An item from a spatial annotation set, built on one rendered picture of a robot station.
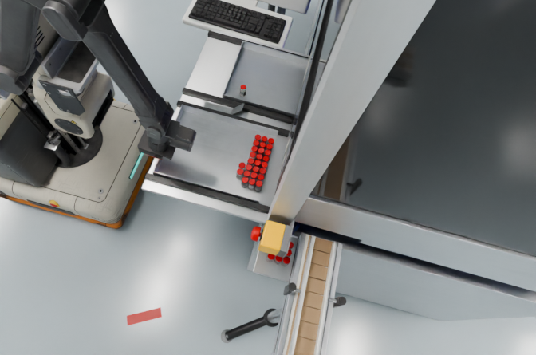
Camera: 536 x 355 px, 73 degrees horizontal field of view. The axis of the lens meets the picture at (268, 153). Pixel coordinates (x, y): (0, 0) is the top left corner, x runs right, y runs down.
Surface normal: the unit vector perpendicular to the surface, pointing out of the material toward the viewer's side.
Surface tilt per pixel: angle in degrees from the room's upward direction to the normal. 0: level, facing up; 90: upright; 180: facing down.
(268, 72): 0
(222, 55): 0
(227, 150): 0
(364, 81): 90
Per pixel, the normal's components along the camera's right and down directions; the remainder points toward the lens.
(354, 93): -0.24, 0.86
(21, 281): 0.11, -0.44
